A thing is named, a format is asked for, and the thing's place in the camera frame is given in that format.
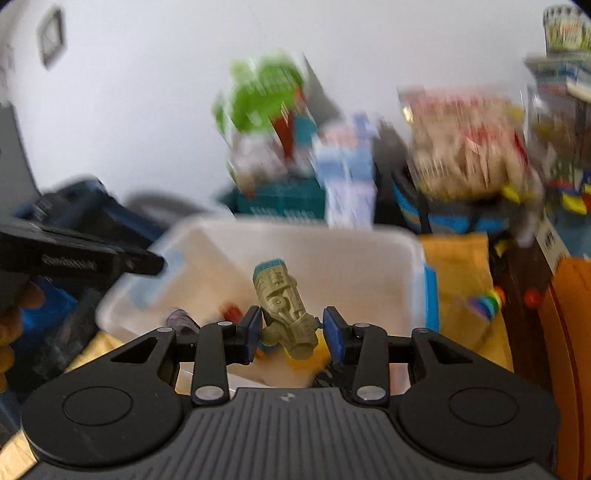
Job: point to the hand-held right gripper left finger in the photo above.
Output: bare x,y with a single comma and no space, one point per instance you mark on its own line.
253,333

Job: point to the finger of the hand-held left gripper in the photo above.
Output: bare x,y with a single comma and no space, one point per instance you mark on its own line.
145,263

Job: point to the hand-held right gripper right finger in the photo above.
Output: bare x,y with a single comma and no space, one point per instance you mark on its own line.
333,336

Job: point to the red translucent toy brick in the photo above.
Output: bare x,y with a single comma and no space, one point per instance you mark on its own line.
232,313

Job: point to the beige toy vehicle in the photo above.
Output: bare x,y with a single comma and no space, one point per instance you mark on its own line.
284,304

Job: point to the white plastic container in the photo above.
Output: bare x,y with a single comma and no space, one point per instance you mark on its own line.
360,263

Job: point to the person's left hand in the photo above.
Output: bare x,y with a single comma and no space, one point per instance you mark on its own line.
14,332

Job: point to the teal basket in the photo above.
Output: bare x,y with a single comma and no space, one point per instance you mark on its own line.
277,201

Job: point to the yellow cloth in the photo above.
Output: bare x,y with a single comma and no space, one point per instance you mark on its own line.
457,267

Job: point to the rainbow toy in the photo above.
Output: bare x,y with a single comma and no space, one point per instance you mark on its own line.
487,302

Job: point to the blue basket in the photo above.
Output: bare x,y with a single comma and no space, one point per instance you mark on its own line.
443,214

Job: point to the white and blue packet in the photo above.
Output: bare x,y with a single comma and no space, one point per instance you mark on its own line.
346,170

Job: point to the green snack bag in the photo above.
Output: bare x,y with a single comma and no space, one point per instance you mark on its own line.
261,106

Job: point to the small red ball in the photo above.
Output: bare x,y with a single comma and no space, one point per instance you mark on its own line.
532,298

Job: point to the bag of peanuts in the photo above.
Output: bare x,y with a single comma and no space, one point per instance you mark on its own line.
461,147

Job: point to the orange box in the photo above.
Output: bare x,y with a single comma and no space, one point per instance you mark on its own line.
570,346

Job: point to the stack of books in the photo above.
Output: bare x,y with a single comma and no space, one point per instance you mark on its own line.
561,78

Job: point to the printed paper cup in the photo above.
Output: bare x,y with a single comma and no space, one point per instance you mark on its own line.
568,27

